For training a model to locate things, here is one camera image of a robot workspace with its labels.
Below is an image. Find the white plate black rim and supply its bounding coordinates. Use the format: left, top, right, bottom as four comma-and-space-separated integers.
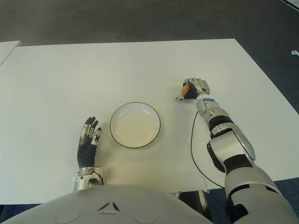
109, 102, 162, 149

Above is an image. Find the grey robot torso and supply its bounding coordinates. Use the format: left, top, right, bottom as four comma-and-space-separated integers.
0, 184, 211, 224

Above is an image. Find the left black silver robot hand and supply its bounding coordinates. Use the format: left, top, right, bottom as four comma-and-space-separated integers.
77, 116, 102, 169

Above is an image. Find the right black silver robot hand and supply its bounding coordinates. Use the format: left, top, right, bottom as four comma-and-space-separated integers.
175, 78, 210, 102

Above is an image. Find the white side table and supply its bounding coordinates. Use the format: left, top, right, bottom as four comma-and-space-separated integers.
0, 41, 21, 66

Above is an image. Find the black cable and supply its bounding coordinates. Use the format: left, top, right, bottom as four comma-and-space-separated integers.
190, 112, 225, 188

